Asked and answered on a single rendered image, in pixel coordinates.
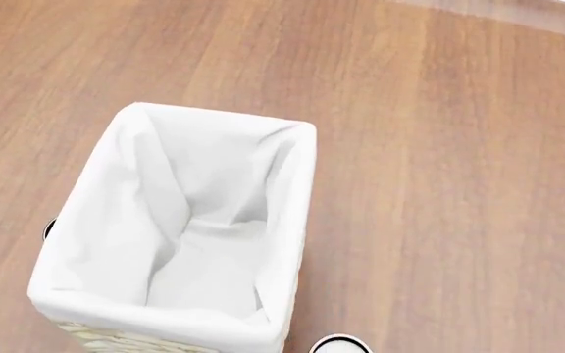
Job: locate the woven basket with white liner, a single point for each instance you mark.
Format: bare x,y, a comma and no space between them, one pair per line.
174,228

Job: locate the white round black-rimmed object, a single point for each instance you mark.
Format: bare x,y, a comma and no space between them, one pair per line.
340,346

